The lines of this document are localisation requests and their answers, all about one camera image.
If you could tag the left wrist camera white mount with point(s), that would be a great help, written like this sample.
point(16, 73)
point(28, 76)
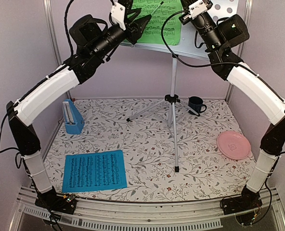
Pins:
point(118, 12)

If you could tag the white perforated music stand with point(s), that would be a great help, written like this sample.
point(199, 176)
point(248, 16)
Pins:
point(187, 33)

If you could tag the blue metronome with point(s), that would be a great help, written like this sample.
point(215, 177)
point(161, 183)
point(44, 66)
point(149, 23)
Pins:
point(74, 122)

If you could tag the blue sheet music page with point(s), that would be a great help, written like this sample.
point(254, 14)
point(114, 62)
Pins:
point(94, 172)

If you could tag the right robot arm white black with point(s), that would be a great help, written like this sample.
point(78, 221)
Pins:
point(219, 40)

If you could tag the aluminium frame post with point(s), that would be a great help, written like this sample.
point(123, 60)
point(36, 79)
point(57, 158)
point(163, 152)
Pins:
point(246, 6)
point(51, 30)

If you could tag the left aluminium frame post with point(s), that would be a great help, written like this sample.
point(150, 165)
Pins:
point(51, 30)

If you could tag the right aluminium frame post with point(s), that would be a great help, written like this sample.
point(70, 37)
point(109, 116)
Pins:
point(246, 6)

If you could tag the front aluminium rail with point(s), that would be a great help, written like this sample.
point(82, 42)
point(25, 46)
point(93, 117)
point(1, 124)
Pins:
point(97, 215)

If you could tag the pink plastic plate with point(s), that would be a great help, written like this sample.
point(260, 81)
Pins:
point(233, 145)

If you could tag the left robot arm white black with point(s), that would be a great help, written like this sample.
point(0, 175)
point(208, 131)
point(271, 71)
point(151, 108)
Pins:
point(94, 47)

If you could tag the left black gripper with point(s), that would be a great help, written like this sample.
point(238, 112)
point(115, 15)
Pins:
point(136, 31)

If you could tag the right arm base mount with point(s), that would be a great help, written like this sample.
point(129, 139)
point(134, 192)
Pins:
point(245, 201)

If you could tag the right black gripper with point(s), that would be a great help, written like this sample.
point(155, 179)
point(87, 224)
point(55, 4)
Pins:
point(188, 5)

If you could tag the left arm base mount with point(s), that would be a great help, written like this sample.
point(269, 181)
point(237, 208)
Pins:
point(52, 201)

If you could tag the green sheet music page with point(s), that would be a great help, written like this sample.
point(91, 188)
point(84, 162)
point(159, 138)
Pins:
point(160, 13)

